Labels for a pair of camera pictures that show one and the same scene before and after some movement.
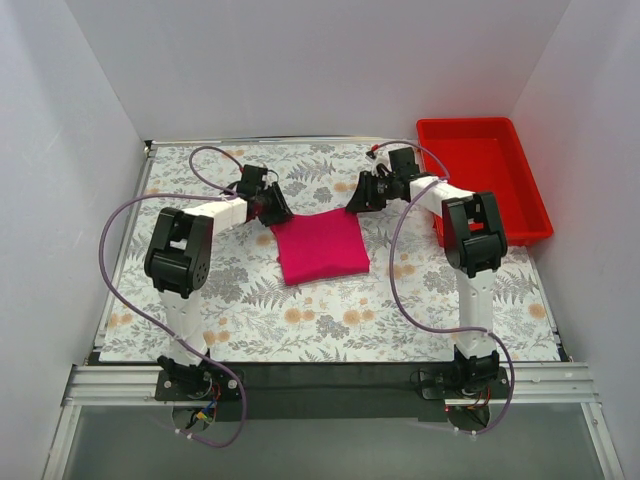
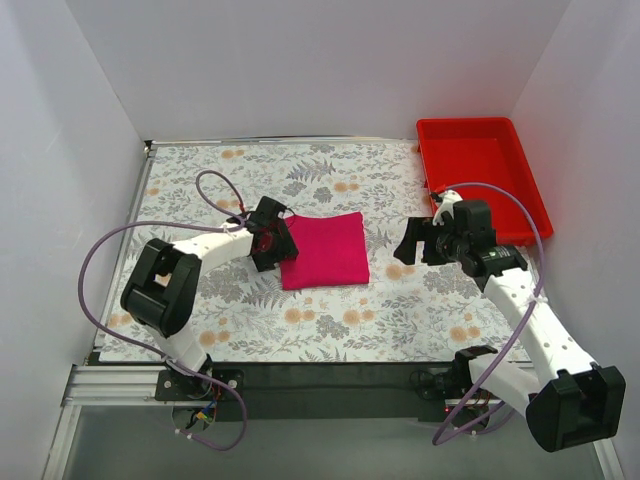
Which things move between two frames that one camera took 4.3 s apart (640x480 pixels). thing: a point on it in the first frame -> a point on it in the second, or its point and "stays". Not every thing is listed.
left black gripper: (273, 203) -> (279, 243)
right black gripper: (366, 191) -> (426, 242)
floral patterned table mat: (404, 310) stays
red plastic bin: (483, 155) stays
